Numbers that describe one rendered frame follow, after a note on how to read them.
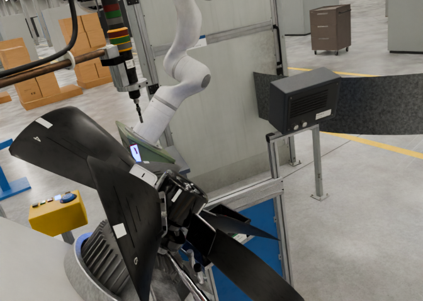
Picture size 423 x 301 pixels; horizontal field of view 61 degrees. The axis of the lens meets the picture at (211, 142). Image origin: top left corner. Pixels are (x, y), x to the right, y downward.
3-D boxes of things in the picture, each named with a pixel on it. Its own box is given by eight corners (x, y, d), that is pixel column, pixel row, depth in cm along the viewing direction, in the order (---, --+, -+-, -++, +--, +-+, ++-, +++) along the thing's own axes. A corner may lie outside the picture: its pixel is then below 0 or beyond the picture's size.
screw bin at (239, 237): (204, 269, 114) (201, 252, 112) (177, 246, 127) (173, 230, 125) (253, 235, 126) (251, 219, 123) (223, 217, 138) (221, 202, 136)
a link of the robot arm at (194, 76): (161, 101, 168) (187, 58, 167) (191, 120, 161) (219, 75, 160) (148, 93, 157) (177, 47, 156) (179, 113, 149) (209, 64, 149)
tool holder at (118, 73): (126, 95, 74) (113, 47, 70) (103, 95, 78) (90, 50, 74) (154, 82, 81) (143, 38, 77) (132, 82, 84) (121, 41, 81)
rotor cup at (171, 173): (189, 258, 79) (223, 211, 79) (136, 233, 72) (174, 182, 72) (171, 225, 92) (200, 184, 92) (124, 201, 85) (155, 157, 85)
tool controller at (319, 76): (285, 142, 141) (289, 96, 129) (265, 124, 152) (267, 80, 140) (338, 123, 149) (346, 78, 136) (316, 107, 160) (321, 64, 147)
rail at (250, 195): (66, 281, 125) (58, 263, 122) (66, 274, 129) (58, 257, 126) (284, 193, 152) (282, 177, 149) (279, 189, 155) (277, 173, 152)
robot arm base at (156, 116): (123, 124, 166) (143, 90, 165) (157, 145, 172) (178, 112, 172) (124, 131, 148) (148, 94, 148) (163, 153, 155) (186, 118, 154)
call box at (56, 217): (39, 246, 115) (27, 219, 111) (40, 230, 123) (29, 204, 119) (89, 227, 119) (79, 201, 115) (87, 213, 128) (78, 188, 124)
